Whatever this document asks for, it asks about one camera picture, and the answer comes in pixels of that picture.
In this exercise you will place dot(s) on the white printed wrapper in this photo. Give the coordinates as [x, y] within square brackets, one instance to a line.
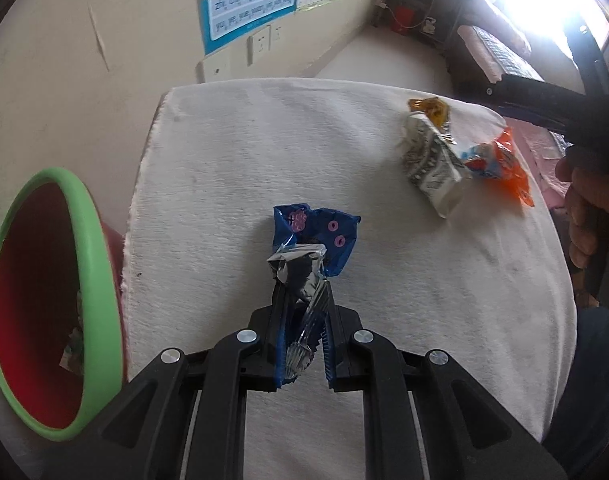
[434, 172]

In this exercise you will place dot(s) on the person's right hand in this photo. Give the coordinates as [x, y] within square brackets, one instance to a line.
[584, 220]

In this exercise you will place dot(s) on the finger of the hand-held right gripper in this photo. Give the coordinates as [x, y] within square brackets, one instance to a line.
[522, 110]
[514, 91]

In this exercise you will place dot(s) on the blue snack wrapper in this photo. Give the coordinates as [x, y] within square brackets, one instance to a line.
[334, 245]

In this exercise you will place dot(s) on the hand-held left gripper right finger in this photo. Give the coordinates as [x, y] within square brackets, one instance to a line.
[329, 355]

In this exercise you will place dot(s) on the orange snack wrapper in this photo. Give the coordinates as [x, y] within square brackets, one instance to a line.
[512, 170]

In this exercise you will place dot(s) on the patterned sofa cushion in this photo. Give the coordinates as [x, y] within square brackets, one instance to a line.
[494, 50]

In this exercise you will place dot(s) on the newspaper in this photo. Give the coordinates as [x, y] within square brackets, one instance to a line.
[72, 355]

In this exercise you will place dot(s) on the yellow snack wrapper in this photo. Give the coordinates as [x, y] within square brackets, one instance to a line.
[432, 110]

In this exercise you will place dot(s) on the red box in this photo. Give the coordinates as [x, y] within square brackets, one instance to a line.
[402, 16]

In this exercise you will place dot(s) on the red bin with green rim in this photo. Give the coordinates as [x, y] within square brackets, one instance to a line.
[100, 280]

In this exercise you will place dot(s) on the white wall plate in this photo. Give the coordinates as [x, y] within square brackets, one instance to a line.
[215, 67]

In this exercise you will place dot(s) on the white table cloth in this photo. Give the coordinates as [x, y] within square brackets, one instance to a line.
[284, 160]

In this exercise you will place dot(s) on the white wall socket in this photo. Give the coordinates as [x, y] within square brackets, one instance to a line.
[259, 46]
[277, 36]

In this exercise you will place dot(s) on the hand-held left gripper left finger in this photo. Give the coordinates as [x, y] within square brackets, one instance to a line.
[278, 340]

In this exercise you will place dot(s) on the person's dark blue trousers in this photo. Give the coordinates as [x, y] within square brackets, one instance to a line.
[589, 390]

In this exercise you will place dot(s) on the blue letter wall poster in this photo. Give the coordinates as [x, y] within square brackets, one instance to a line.
[249, 5]

